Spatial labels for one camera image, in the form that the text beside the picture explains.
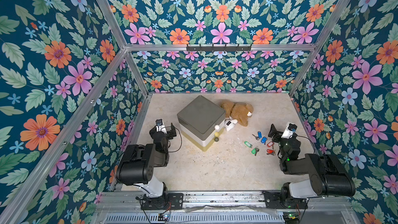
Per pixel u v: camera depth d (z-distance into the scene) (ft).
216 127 2.62
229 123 3.23
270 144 3.06
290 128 2.44
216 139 2.98
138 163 1.57
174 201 2.41
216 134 2.78
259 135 3.17
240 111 3.13
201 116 2.67
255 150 2.97
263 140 3.14
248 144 3.05
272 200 2.41
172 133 2.91
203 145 2.75
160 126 2.57
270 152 2.97
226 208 2.39
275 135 2.63
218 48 3.05
